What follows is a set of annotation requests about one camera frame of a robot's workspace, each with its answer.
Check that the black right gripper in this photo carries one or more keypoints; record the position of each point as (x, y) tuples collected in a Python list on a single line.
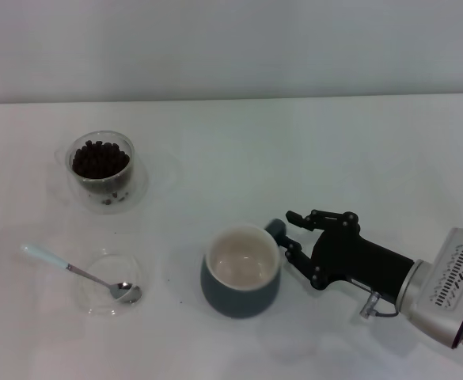
[(354, 257)]

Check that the dark teal ceramic mug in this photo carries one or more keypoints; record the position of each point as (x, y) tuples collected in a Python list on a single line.
[(235, 301)]

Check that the double-walled clear glass cup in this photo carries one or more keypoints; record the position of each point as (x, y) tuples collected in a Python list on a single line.
[(96, 187)]

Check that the clear glass saucer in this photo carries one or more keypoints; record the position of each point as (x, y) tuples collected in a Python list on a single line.
[(96, 302)]

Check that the coffee beans pile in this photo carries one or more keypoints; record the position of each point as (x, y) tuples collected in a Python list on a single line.
[(100, 160)]

